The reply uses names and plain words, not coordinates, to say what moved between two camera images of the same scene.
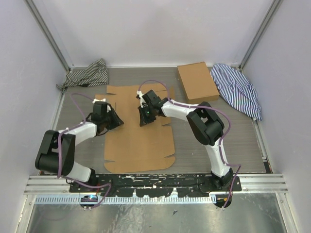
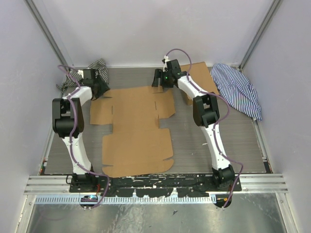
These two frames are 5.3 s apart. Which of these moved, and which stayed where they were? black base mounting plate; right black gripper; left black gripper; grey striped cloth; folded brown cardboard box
Moved: right black gripper; left black gripper
Stayed: grey striped cloth; black base mounting plate; folded brown cardboard box
